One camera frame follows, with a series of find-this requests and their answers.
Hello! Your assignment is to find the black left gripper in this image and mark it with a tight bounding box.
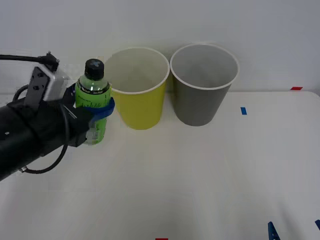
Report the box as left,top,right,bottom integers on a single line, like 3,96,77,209
37,83,116,149

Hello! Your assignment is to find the green bottle with black cap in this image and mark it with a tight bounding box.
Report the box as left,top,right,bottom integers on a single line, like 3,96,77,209
74,58,113,146

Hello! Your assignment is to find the yellow-green plastic bin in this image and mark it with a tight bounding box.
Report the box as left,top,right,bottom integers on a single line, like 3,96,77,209
103,47,171,131

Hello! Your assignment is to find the grey plastic bin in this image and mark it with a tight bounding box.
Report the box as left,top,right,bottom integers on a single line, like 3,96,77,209
169,43,240,127

